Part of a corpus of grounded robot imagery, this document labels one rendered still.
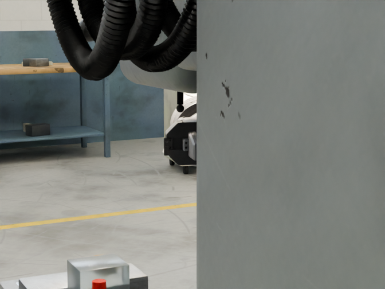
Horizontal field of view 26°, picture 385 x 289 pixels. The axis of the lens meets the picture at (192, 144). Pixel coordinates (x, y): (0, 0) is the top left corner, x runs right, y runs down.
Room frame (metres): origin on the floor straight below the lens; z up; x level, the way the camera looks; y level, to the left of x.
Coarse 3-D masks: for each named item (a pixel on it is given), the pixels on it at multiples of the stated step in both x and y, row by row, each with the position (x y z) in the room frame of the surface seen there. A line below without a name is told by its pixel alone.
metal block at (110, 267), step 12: (72, 264) 0.93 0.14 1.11; (84, 264) 0.93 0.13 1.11; (96, 264) 0.93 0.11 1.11; (108, 264) 0.93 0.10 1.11; (120, 264) 0.93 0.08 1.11; (72, 276) 0.93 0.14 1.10; (84, 276) 0.91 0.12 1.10; (96, 276) 0.92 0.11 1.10; (108, 276) 0.92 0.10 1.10; (120, 276) 0.93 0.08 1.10; (72, 288) 0.93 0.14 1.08; (84, 288) 0.91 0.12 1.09; (108, 288) 0.92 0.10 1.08; (120, 288) 0.93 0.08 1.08
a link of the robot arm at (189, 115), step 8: (184, 104) 1.16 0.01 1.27; (192, 104) 1.12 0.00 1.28; (176, 112) 1.16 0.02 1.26; (184, 112) 1.12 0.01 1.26; (192, 112) 1.12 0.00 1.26; (176, 120) 1.06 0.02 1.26; (184, 120) 1.06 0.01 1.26; (192, 120) 1.06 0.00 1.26; (168, 128) 1.06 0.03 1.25; (176, 128) 1.04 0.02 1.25; (184, 128) 1.04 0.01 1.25; (192, 128) 1.04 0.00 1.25; (168, 136) 1.04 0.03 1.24; (176, 136) 1.04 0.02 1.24; (184, 136) 1.04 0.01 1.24; (168, 144) 1.04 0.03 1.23; (176, 144) 1.05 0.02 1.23; (168, 152) 1.04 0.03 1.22; (176, 152) 1.04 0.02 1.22; (184, 152) 1.04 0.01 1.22; (176, 160) 1.04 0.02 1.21; (184, 160) 1.04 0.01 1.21; (192, 160) 1.04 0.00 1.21
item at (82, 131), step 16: (16, 64) 8.21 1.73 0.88; (32, 64) 7.85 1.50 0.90; (48, 64) 7.92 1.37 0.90; (64, 64) 8.21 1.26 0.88; (80, 80) 8.54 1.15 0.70; (80, 96) 8.55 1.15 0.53; (80, 112) 8.56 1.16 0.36; (32, 128) 7.75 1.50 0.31; (48, 128) 7.87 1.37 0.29; (64, 128) 8.31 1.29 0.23; (80, 128) 8.31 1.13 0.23
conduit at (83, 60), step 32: (64, 0) 0.71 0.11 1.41; (96, 0) 0.71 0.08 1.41; (128, 0) 0.58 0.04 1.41; (160, 0) 0.61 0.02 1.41; (192, 0) 0.61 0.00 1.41; (64, 32) 0.69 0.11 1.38; (96, 32) 0.69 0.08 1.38; (128, 32) 0.59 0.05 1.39; (160, 32) 0.63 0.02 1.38; (192, 32) 0.62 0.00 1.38; (96, 64) 0.62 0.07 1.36; (160, 64) 0.66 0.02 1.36
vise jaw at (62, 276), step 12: (132, 264) 1.04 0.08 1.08; (36, 276) 0.99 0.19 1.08; (48, 276) 0.99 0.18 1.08; (60, 276) 0.99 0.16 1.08; (132, 276) 0.99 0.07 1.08; (144, 276) 1.00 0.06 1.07; (24, 288) 0.96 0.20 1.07; (36, 288) 0.95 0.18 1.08; (48, 288) 0.95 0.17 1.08; (60, 288) 0.95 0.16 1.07; (132, 288) 0.99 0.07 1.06; (144, 288) 1.00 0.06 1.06
